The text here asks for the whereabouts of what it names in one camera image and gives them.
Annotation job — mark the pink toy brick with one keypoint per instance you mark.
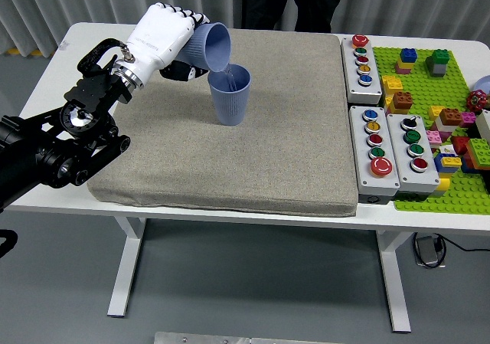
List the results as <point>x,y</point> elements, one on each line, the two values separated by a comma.
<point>434,137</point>
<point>402,69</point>

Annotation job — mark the grey power adapter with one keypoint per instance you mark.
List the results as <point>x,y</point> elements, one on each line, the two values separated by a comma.
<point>426,252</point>

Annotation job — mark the pale blue plate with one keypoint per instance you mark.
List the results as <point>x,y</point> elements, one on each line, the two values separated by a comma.
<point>484,85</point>

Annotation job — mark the white table leg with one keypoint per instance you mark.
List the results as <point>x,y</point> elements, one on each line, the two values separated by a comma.
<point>396,290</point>
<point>124,275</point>

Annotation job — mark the red toy brick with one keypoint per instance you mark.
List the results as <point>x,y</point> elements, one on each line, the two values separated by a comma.
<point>459,145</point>

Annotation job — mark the blue toy brick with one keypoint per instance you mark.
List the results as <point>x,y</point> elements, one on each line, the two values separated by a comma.
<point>409,56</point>

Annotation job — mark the grey four-control switch box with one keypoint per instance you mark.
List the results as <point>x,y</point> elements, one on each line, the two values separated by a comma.
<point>398,156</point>

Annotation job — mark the red valve wheel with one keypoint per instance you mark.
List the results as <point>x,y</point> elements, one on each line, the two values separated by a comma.
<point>476,100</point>

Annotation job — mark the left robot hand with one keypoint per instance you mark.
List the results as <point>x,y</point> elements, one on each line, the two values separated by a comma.
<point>161,37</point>

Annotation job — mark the white toy brick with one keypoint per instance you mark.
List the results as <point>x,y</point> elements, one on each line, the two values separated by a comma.
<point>446,128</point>

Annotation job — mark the large green toy brick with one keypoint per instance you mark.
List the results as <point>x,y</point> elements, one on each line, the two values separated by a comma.
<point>478,148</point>

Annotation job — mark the yellow toy brick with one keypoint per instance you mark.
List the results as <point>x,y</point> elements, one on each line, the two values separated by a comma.
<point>390,85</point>
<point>444,185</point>
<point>388,104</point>
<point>435,113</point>

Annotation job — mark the magenta toy brick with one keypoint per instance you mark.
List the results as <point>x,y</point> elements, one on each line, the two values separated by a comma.
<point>468,120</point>

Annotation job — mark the grey toy brick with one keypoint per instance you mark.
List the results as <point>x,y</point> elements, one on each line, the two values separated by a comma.
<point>438,71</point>

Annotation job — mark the brown toy brick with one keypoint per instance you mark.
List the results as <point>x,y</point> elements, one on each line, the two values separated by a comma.
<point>451,116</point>
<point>402,100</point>

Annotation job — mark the grey five-button control box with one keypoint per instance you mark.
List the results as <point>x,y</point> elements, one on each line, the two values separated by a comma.
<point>363,156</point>
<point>373,91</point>

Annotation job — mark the white box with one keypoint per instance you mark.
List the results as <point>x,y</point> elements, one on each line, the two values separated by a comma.
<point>484,123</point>

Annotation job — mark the green studded baseplate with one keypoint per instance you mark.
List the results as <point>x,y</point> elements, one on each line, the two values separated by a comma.
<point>421,87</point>

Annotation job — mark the blue ribbed plastic cup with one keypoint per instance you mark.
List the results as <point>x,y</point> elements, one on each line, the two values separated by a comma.
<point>216,49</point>
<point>229,106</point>

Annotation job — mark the grey-brown fabric mat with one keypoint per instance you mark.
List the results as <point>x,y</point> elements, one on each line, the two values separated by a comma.
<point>249,160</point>

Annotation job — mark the blue and yellow brick stack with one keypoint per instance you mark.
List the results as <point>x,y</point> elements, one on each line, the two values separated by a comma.
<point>449,163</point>

